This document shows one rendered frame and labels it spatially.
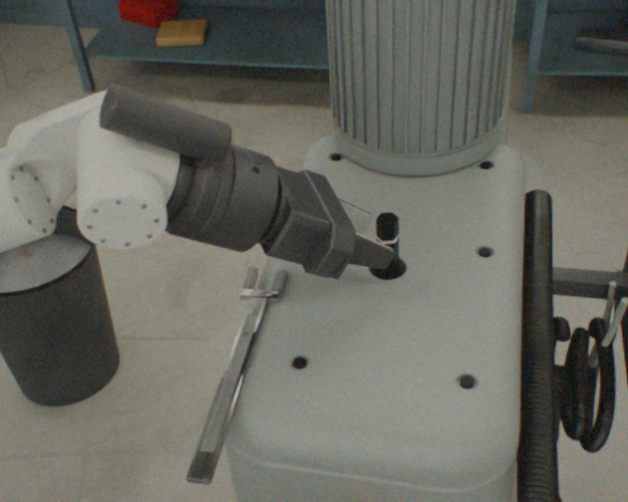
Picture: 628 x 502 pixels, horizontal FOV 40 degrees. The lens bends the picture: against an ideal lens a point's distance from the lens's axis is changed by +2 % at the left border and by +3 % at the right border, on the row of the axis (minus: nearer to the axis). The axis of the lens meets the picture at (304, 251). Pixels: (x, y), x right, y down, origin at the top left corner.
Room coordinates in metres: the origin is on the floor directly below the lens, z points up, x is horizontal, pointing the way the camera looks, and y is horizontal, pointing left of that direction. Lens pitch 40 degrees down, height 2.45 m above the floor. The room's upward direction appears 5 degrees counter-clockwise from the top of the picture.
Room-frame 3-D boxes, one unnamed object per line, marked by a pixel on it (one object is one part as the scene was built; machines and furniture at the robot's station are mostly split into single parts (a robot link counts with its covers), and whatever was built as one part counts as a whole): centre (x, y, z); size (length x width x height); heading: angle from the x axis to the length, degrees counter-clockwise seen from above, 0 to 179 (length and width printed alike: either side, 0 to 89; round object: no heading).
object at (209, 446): (0.51, 0.07, 1.89); 0.24 x 0.04 x 0.01; 166
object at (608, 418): (0.82, -0.34, 1.45); 0.18 x 0.16 x 0.21; 165
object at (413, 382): (0.63, -0.08, 1.81); 0.47 x 0.26 x 0.16; 165
